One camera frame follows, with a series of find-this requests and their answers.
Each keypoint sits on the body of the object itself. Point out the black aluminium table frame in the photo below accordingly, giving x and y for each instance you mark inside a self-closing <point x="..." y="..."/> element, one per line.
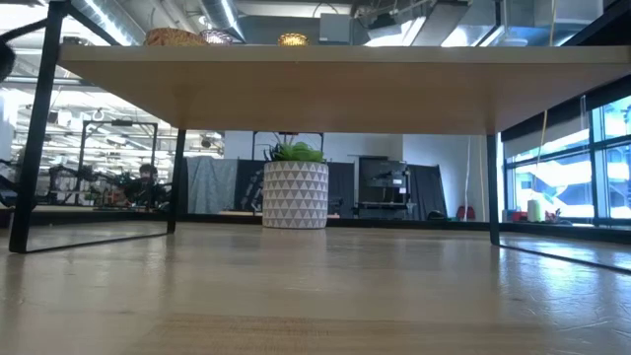
<point x="394" y="224"/>

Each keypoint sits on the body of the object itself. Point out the pale green paper roll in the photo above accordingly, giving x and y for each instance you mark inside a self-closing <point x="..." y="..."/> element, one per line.
<point x="535" y="211"/>

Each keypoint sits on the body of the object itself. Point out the grey ceiling box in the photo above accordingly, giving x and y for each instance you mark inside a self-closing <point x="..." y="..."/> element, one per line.
<point x="335" y="27"/>

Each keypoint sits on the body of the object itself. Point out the black equipment cabinet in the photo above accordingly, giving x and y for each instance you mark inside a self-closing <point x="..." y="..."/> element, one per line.
<point x="382" y="187"/>

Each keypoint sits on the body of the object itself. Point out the grey fabric cover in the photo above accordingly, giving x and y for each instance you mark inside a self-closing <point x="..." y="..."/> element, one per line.
<point x="212" y="185"/>

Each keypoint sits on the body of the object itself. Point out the person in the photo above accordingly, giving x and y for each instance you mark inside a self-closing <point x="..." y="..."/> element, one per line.
<point x="145" y="190"/>

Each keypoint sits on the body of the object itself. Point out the silver round ventilation duct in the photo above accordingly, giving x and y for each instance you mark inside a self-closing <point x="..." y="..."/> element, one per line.
<point x="123" y="24"/>
<point x="219" y="15"/>

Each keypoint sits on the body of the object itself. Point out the black metal gantry frame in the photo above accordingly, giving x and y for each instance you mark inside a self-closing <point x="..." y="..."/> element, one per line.
<point x="118" y="122"/>

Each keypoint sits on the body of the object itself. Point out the red object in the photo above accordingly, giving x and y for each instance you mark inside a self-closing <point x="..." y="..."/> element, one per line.
<point x="466" y="213"/>

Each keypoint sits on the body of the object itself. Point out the small red box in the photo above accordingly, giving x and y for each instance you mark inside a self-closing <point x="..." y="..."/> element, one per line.
<point x="518" y="217"/>

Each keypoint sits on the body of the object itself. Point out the potted succulent white patterned pot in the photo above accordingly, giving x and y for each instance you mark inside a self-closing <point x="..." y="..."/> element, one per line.
<point x="296" y="197"/>

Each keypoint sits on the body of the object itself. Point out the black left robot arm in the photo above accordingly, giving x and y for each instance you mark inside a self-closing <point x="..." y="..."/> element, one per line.
<point x="5" y="61"/>

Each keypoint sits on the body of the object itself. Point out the black-framed window wall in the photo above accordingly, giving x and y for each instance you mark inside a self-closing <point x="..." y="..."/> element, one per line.
<point x="557" y="182"/>

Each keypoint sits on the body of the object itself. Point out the wooden shelf black metal legs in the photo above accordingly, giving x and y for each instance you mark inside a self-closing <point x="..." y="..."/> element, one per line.
<point x="345" y="89"/>

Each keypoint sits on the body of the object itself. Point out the silver rectangular air duct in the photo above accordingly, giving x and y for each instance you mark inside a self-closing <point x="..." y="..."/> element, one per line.
<point x="567" y="15"/>

